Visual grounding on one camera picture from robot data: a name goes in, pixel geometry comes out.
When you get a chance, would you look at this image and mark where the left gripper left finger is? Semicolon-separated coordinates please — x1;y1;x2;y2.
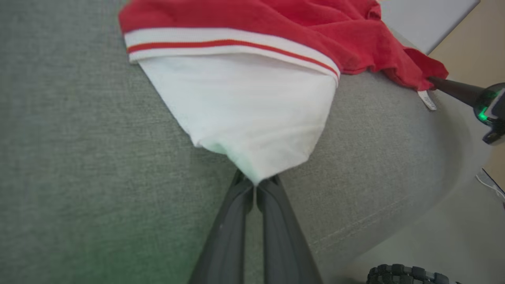
189;170;254;284

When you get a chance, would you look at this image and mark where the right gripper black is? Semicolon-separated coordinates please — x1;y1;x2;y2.
428;76;505;145

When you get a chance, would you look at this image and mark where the grey fabric sofa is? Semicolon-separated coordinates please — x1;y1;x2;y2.
0;0;494;284

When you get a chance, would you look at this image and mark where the light grey flat board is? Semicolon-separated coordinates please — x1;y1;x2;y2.
378;0;481;54

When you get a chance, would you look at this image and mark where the red white number jersey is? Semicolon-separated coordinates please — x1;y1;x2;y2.
118;0;449;186

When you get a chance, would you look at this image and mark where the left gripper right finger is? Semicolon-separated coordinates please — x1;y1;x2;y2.
256;176;322;284

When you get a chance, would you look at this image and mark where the thin white cable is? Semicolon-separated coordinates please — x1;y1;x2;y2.
475;174;505;202

